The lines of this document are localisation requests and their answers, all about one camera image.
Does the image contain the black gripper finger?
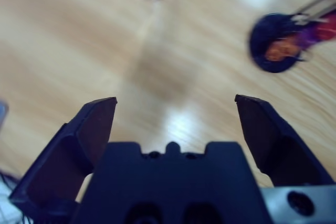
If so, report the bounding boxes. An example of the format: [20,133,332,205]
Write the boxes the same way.
[234,94,336,188]
[9,97,118,222]

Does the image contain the black capsule stand with rods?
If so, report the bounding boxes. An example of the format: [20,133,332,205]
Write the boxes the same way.
[248,0,336,74]

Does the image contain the orange coffee capsule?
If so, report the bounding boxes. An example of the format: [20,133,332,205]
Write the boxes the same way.
[278,37,299,58]
[264,42,284,62]

